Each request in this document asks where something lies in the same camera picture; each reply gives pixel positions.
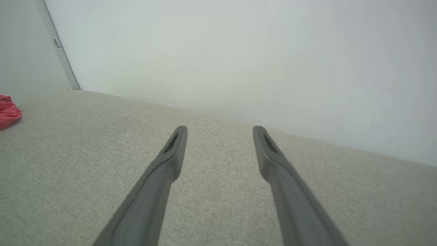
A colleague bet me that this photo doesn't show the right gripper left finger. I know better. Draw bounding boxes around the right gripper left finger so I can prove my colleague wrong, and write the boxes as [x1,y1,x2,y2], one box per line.
[92,125,188,246]

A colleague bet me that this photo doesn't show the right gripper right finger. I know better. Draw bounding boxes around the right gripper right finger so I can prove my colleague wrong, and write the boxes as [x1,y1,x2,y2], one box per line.
[253,125,349,246]

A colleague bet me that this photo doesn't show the red and white jersey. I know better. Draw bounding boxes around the red and white jersey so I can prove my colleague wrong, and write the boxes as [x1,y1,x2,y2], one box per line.
[0,95,23,131]

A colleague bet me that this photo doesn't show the grey metal wall strip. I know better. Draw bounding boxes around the grey metal wall strip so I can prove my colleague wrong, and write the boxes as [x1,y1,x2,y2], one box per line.
[34,0,82,91]

